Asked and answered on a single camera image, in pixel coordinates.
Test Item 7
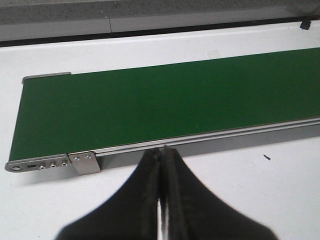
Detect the grey stone counter slab left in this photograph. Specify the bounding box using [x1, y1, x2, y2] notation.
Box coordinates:
[0, 0, 294, 25]

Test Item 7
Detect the aluminium conveyor side rail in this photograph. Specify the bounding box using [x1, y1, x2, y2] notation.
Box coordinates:
[93, 117, 320, 157]

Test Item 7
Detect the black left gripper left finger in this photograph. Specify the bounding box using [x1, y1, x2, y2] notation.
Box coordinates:
[57, 149, 160, 240]

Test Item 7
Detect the green conveyor belt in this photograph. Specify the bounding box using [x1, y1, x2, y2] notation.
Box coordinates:
[9, 48, 320, 161]

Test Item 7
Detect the metal conveyor end bracket left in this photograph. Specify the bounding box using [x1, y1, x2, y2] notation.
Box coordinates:
[5, 151, 101, 175]

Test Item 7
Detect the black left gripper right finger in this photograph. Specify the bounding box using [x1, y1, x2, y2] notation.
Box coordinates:
[161, 147, 277, 240]

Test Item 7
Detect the small black sensor block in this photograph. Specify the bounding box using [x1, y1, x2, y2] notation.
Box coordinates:
[299, 19, 312, 30]

